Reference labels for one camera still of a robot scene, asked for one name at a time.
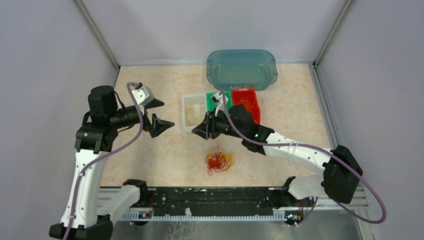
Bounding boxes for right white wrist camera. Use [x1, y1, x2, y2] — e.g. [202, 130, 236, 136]
[210, 91, 229, 117]

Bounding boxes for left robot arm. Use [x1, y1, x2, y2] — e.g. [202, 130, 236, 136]
[49, 82, 174, 240]

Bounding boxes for purple cable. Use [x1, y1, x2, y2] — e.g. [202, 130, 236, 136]
[219, 91, 388, 227]
[62, 81, 145, 240]

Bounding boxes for yellow cable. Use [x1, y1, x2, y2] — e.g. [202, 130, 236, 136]
[182, 103, 207, 125]

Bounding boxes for green plastic bin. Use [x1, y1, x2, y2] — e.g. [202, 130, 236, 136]
[204, 91, 233, 120]

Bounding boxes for white plastic bin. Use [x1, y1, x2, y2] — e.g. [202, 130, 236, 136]
[181, 93, 208, 133]

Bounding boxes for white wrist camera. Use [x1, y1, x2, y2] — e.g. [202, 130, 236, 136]
[210, 91, 229, 117]
[131, 83, 155, 107]

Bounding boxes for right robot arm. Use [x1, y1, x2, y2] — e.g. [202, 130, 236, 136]
[191, 104, 363, 206]

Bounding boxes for blue transparent plastic tub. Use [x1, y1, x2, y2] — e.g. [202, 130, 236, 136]
[205, 49, 278, 91]

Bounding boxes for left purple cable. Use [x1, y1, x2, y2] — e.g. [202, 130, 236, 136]
[62, 81, 145, 240]

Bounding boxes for red plastic bin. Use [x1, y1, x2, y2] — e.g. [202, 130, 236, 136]
[230, 88, 261, 124]

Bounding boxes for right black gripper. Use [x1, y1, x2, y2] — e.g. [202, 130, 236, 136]
[192, 107, 245, 140]

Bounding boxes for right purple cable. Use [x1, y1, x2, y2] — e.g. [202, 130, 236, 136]
[219, 91, 388, 227]

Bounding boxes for orange cable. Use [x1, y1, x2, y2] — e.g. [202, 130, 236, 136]
[233, 90, 259, 115]

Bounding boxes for orange yellow cables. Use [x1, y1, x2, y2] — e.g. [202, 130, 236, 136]
[204, 142, 237, 176]

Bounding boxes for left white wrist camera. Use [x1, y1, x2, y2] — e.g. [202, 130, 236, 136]
[131, 83, 155, 107]

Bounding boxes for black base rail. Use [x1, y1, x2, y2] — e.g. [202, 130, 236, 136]
[68, 186, 369, 222]

